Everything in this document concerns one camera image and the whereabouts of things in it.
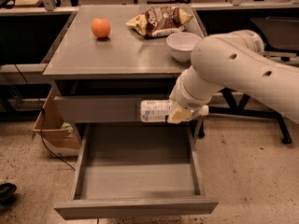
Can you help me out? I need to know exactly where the plastic bottle with white cap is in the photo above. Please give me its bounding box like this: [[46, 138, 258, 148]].
[[139, 99, 210, 123]]

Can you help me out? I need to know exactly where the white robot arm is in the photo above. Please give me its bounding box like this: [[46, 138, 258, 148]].
[[168, 30, 299, 123]]

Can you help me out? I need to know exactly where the brown chip bag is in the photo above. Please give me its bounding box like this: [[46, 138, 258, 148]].
[[126, 6, 193, 38]]

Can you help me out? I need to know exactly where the open middle drawer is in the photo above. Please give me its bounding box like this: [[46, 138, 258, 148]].
[[54, 123, 218, 220]]

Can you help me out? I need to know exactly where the black shoe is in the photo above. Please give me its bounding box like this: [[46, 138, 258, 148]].
[[0, 183, 17, 204]]

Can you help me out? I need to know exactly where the grey drawer cabinet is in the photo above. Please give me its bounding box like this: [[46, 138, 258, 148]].
[[42, 4, 221, 221]]

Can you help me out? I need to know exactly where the cardboard box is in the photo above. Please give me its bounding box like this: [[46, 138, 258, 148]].
[[33, 91, 80, 157]]

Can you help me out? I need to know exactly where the closed top drawer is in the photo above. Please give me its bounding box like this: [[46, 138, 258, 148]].
[[53, 92, 213, 124]]

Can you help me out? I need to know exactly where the orange fruit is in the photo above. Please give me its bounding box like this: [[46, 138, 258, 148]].
[[92, 19, 111, 38]]

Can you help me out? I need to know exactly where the black cable on floor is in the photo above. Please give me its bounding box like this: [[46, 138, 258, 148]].
[[12, 63, 77, 171]]

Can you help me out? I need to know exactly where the white ceramic bowl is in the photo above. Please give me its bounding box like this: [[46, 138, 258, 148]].
[[166, 32, 202, 63]]

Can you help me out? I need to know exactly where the long workbench behind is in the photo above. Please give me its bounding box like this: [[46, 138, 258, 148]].
[[0, 2, 299, 85]]

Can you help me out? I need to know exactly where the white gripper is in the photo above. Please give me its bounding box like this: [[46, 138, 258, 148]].
[[167, 68, 223, 124]]

